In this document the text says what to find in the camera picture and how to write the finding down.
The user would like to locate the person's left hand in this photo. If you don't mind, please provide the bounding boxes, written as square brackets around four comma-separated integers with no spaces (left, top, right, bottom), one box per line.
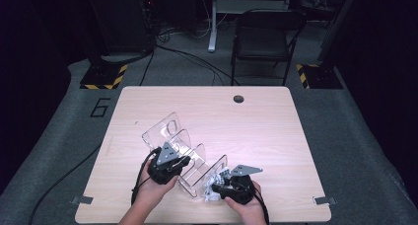
[135,164,178,207]

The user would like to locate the black floor cable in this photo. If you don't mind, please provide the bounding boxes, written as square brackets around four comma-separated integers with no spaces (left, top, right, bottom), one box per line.
[155,44,241,87]
[139,48,156,87]
[29,145,102,225]

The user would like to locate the tangle of floor cables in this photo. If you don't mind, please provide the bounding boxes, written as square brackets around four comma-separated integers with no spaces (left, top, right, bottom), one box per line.
[157,19,211,44]

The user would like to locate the person's right hand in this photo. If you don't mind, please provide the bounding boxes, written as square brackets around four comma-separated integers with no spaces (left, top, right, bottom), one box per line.
[224,181,264,219]

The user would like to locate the black folding chair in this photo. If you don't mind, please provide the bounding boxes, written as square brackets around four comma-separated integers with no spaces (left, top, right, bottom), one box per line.
[231,8,309,87]

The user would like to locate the right hand-held gripper black cable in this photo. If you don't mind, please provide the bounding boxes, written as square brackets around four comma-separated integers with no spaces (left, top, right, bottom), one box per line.
[252,188,270,225]

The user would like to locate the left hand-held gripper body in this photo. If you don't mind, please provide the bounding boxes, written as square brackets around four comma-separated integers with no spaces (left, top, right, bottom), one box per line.
[147,141,180,186]

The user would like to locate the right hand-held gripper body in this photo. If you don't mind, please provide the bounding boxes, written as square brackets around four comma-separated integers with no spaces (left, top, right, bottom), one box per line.
[226,165,264,205]

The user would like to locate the clear acrylic organizer rack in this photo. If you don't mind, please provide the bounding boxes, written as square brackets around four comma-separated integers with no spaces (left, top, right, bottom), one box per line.
[141,112,229,199]

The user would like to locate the left hand-held gripper black cable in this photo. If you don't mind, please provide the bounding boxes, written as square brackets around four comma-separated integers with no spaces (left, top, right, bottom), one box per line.
[131,147,162,206]

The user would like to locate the black cabinet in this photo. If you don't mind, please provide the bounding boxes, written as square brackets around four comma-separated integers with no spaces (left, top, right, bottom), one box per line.
[86,0,156,55]

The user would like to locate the white metal desk frame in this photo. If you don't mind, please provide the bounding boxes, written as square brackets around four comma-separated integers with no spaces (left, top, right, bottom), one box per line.
[207,0,294,53]

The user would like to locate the black stand with striped base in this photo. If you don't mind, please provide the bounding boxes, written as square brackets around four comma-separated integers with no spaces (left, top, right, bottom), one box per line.
[79,51,128,91]
[295,0,361,90]

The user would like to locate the white grey patterned cloth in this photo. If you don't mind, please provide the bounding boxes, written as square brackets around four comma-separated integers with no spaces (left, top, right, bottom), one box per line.
[202,167,233,203]

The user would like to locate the grey metal table bracket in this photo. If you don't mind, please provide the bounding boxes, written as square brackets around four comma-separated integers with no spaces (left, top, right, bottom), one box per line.
[70,195,95,205]
[313,195,338,206]

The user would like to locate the hand-held gripper black cable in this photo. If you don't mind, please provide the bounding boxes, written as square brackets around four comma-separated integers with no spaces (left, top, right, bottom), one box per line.
[131,147,162,206]
[252,188,270,225]

